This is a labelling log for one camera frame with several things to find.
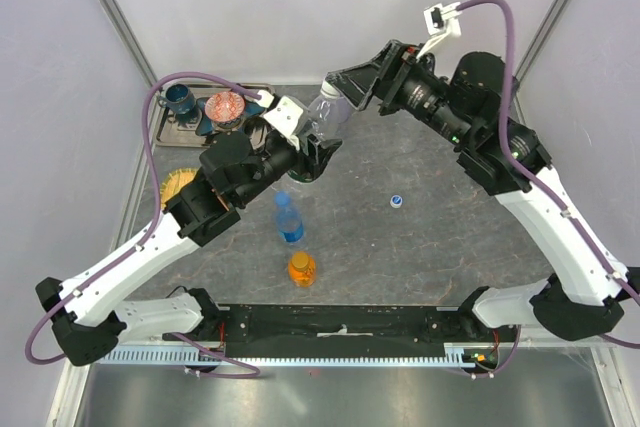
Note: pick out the yellow bamboo mat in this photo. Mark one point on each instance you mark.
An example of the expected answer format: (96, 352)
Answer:
(174, 182)

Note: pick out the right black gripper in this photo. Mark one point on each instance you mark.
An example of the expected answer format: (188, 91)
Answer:
(394, 66)

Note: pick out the green label water bottle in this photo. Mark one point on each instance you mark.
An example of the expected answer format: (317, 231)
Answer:
(327, 114)

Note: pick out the orange juice bottle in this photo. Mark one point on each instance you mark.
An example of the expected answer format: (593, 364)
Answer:
(302, 269)

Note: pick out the metal tray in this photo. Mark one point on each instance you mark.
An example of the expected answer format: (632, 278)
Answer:
(179, 130)

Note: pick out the blue star-shaped dish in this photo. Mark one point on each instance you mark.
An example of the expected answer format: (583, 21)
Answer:
(206, 126)

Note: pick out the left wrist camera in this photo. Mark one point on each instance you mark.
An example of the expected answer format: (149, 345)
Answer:
(285, 114)

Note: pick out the blue white bottle cap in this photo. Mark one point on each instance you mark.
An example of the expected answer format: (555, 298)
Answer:
(396, 201)

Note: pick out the blue label water bottle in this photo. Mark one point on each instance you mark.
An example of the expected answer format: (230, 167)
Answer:
(288, 219)

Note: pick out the red patterned bowl left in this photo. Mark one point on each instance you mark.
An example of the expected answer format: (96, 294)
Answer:
(225, 107)

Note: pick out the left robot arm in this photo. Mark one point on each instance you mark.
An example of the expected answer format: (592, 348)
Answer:
(90, 314)

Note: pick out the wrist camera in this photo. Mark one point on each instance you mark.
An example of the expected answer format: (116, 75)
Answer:
(441, 23)
(285, 114)

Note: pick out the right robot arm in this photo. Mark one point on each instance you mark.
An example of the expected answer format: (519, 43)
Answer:
(583, 297)

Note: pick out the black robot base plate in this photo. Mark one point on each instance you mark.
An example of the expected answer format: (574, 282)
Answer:
(289, 331)

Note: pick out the dark blue mug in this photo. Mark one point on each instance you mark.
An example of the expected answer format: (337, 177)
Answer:
(179, 99)

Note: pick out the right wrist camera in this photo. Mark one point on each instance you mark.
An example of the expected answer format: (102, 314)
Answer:
(441, 23)

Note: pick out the slotted cable duct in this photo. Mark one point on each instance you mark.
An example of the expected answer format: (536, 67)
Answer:
(182, 355)

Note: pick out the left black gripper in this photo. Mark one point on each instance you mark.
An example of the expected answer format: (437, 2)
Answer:
(321, 153)

